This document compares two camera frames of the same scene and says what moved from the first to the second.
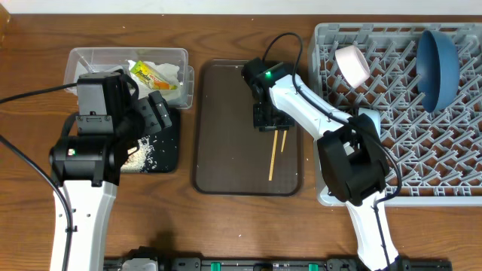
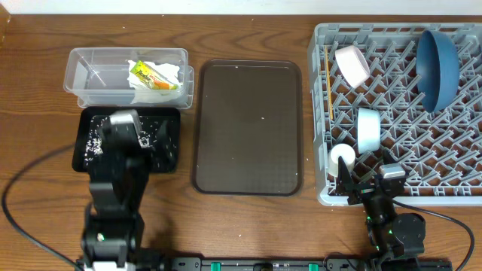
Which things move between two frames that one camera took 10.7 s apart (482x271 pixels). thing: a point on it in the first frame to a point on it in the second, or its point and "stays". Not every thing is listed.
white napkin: x=169 y=71 stays
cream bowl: x=353 y=65 stays
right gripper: x=259 y=120 to x=346 y=186
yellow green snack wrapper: x=151 y=77 stays
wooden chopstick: x=273 y=157 to x=329 y=85
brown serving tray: x=230 y=156 stays
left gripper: x=151 y=114 to x=123 y=141
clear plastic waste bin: x=165 y=70 stays
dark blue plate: x=437 y=68 stays
